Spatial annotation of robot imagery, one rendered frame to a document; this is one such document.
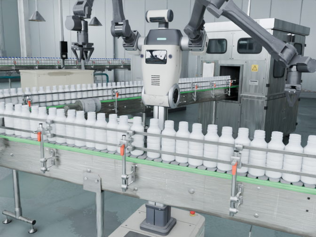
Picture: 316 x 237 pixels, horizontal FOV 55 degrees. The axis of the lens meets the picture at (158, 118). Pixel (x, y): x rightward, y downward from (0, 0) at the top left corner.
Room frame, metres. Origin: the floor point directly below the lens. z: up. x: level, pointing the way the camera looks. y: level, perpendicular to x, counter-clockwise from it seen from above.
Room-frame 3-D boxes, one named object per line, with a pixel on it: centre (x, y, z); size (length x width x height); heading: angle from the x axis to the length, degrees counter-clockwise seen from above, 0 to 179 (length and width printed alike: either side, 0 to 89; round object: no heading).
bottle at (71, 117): (1.44, 0.42, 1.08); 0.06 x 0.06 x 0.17
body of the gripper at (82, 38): (1.59, 0.39, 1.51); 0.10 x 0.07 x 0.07; 156
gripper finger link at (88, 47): (1.61, 0.38, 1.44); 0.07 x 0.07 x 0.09; 66
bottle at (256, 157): (1.07, -0.37, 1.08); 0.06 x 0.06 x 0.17
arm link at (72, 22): (1.55, 0.40, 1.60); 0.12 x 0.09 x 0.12; 156
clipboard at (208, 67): (5.15, -0.82, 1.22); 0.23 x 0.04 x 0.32; 48
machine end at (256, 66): (5.44, -1.65, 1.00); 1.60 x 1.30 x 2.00; 138
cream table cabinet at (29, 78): (5.40, 1.78, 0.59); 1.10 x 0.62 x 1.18; 138
